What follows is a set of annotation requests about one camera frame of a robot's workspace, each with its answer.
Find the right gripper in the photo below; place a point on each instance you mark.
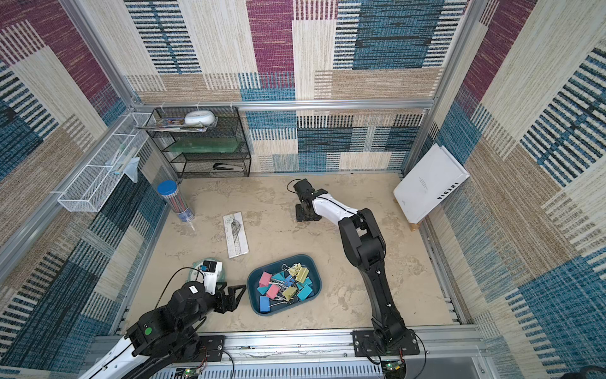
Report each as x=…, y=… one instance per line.
x=307, y=208

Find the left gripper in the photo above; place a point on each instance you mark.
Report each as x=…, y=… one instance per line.
x=232, y=303

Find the blue binder clip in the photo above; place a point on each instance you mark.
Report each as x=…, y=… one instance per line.
x=266, y=304
x=289, y=281

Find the green round alarm clock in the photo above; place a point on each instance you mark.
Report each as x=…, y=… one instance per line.
x=208, y=271

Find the pink binder clip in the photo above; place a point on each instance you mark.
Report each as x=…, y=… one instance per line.
x=273, y=291
x=265, y=280

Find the teal plastic storage box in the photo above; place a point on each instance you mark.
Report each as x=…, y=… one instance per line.
x=274, y=268

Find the yellow binder clip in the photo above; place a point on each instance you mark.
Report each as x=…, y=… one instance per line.
x=292, y=270
x=301, y=275
x=289, y=293

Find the packaged ruler card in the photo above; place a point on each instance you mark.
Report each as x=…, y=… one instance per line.
x=237, y=243

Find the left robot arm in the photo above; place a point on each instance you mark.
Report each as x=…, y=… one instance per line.
x=169, y=334

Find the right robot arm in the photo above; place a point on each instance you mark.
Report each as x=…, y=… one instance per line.
x=365, y=249

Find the black stapler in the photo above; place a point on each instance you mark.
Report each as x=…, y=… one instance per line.
x=227, y=167

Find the blue-lid pencil tube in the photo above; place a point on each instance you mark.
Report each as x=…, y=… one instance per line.
x=170, y=192

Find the white booklet on stand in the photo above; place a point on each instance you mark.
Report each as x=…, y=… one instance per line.
x=432, y=179

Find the white oval device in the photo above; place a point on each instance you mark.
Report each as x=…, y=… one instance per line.
x=200, y=118

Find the green tray on shelf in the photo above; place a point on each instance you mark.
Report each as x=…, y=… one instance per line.
x=204, y=145

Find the magazines on shelf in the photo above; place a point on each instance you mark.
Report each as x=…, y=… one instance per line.
x=176, y=125

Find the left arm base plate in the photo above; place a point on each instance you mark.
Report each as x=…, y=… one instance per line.
x=209, y=349

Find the black wire shelf rack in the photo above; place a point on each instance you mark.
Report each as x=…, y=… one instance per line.
x=199, y=165

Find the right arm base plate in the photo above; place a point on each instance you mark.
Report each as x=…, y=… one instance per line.
x=366, y=343

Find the white wire wall basket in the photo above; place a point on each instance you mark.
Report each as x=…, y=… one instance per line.
x=90, y=186

